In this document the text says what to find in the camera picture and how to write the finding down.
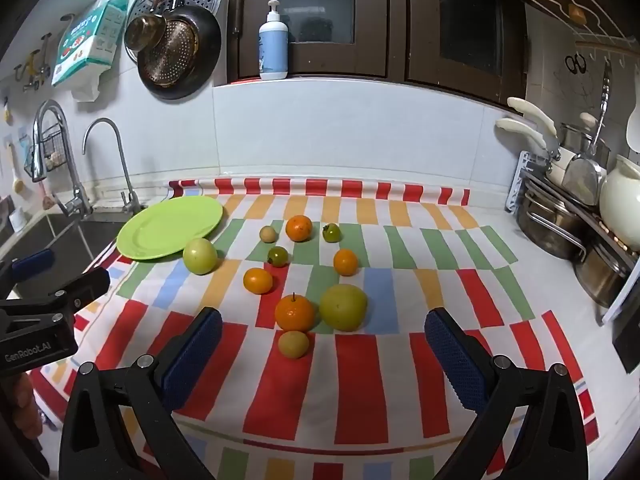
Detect steel pot with lid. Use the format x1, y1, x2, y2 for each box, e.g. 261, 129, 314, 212
557, 112, 612, 161

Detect steel sink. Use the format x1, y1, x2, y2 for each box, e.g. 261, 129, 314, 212
0, 210, 121, 286

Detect large yellow-green guava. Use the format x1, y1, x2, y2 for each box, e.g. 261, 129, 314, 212
319, 283, 369, 332

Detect large steel pot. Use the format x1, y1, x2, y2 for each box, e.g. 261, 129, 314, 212
515, 180, 588, 261

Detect orange with stem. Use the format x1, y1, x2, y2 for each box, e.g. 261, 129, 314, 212
274, 292, 317, 333

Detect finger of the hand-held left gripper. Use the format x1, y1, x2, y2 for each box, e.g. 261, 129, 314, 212
0, 266, 111, 328
0, 249, 56, 291

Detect white dish rack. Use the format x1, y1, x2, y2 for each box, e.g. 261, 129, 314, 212
507, 150, 532, 213

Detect tissue package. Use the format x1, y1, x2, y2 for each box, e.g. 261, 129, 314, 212
51, 0, 128, 102

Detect large green guava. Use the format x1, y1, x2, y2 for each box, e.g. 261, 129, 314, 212
182, 238, 218, 276

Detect gold perforated colander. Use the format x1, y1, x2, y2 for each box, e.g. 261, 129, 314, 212
145, 17, 199, 83

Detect pull-down kitchen faucet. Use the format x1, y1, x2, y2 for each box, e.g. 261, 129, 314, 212
31, 100, 93, 218

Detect blue white pump bottle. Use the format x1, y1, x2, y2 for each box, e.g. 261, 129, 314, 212
258, 0, 289, 80

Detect black wire basket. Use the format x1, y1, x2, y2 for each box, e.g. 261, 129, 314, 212
31, 130, 68, 173

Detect black frying pan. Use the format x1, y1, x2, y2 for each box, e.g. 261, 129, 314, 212
136, 0, 222, 101

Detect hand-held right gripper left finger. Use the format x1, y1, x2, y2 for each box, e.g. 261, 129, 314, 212
59, 306, 223, 480

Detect striped colourful tablecloth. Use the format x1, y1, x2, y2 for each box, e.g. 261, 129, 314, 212
30, 177, 601, 480

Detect thin gooseneck faucet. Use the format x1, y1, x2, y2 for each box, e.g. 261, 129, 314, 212
82, 117, 142, 213

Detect dark wooden window frame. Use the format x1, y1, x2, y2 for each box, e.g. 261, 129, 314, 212
220, 0, 529, 107

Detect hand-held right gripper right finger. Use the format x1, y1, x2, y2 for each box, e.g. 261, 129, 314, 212
424, 307, 586, 480

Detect white wire rack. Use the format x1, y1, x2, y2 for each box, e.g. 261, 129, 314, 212
520, 0, 630, 45

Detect white kettle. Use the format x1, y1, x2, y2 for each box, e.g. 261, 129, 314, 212
599, 154, 640, 252

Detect person's left hand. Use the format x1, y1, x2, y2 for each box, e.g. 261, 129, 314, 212
9, 374, 45, 440

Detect small orange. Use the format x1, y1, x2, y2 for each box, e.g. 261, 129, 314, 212
243, 267, 274, 295

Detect small brownish-green round fruit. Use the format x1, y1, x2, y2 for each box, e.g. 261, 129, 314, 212
278, 330, 310, 359

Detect small brass pot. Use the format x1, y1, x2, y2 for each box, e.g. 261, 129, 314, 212
124, 0, 168, 52

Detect metal scoop with long handle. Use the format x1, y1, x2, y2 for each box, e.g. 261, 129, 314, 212
562, 57, 615, 206

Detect yellow bicycle wall ornament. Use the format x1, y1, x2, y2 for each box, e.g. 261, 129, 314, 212
14, 34, 53, 92

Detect green plate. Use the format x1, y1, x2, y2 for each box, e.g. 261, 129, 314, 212
116, 196, 225, 261

